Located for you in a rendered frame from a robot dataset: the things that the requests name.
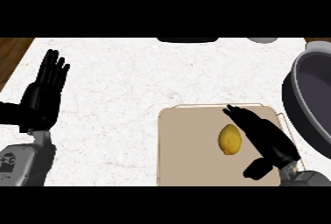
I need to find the beige tray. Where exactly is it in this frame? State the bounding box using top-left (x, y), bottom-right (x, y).
top-left (155, 102), bottom-right (307, 187)

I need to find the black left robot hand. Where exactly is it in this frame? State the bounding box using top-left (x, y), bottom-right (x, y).
top-left (0, 48), bottom-right (71, 134)

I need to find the yellow lemon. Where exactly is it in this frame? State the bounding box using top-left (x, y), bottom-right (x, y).
top-left (217, 123), bottom-right (244, 156)

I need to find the grey round object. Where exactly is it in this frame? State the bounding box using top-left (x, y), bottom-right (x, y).
top-left (245, 37), bottom-right (279, 45)

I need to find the black flat object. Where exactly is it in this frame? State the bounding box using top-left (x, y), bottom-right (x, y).
top-left (155, 37), bottom-right (220, 44)

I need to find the dark grey pot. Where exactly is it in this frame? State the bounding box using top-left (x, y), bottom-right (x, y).
top-left (281, 40), bottom-right (331, 160)

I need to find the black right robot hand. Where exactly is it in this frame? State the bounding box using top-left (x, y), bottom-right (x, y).
top-left (222, 104), bottom-right (303, 181)

